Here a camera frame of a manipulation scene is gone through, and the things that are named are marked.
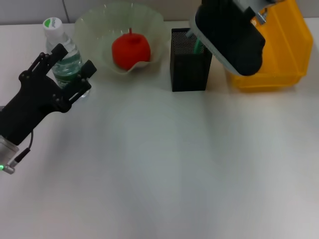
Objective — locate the translucent green fruit plate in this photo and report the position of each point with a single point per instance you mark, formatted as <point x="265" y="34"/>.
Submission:
<point x="99" y="49"/>

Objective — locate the mint green pen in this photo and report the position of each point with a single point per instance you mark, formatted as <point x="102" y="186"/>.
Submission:
<point x="198" y="47"/>

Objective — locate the black mesh pen holder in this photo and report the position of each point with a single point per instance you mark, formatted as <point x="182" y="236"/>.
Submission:
<point x="189" y="67"/>

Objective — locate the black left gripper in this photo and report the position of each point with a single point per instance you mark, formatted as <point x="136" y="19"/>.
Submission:
<point x="30" y="107"/>

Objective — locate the yellow plastic bin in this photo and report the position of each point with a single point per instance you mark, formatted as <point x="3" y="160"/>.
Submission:
<point x="281" y="49"/>

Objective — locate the clear bottle with green label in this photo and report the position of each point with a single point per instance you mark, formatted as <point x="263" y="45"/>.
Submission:
<point x="67" y="69"/>

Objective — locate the red-orange toy fruit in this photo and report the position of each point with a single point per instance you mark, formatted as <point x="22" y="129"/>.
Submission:
<point x="130" y="49"/>

